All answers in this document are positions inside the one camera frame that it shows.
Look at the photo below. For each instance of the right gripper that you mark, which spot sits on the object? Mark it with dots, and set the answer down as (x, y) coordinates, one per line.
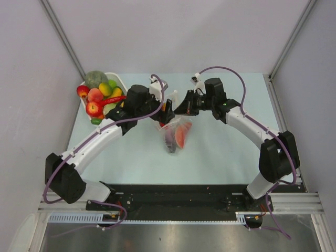
(187, 106)

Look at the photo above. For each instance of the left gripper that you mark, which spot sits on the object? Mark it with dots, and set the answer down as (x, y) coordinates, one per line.
(166, 115)

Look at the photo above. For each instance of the clear zip top bag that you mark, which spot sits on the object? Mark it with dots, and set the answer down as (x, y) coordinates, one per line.
(177, 120)

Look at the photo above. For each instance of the watermelon slice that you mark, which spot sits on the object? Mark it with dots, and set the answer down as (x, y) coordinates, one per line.
(181, 133)

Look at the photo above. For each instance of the light purple eggplant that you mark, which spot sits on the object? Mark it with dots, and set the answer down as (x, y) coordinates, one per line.
(169, 138)

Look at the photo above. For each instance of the green cabbage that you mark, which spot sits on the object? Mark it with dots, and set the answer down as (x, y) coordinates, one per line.
(107, 108)

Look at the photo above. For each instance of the yellow green mango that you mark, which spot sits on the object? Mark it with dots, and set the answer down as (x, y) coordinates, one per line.
(105, 89)

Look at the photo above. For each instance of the red apple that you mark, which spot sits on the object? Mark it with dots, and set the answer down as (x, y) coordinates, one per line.
(94, 109)

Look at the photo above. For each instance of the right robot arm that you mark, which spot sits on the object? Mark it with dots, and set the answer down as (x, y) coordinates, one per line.
(278, 150)

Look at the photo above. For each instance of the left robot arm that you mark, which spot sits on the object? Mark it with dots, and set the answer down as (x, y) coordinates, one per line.
(63, 172)

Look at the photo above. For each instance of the yellow pepper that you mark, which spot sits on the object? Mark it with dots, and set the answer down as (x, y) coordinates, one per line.
(117, 92)

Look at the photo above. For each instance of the green lime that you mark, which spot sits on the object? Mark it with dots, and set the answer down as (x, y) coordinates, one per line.
(112, 83)

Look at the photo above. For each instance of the white plastic basket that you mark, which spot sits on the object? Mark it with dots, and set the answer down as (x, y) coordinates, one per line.
(112, 76)

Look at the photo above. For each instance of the red chili pepper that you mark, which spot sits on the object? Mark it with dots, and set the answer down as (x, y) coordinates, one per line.
(112, 100)

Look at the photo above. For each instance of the green cucumber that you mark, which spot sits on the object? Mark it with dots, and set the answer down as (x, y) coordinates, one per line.
(96, 121)

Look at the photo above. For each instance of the peach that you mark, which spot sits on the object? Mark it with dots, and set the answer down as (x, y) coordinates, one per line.
(95, 95)

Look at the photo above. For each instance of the green striped melon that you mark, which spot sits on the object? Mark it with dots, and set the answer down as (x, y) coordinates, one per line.
(94, 78)

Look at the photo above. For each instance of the red pomegranate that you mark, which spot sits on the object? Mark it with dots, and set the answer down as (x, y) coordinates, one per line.
(82, 91)

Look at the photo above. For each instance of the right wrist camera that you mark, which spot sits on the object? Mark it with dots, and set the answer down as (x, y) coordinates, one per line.
(198, 84)

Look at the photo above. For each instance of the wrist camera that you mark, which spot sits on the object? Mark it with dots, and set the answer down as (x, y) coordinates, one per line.
(155, 88)
(198, 84)

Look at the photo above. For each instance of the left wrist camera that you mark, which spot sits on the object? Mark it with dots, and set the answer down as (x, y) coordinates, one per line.
(155, 88)

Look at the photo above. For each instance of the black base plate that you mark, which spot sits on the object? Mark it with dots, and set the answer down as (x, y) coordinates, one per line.
(182, 203)

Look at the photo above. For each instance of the white cable duct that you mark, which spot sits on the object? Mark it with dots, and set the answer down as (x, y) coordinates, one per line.
(83, 218)

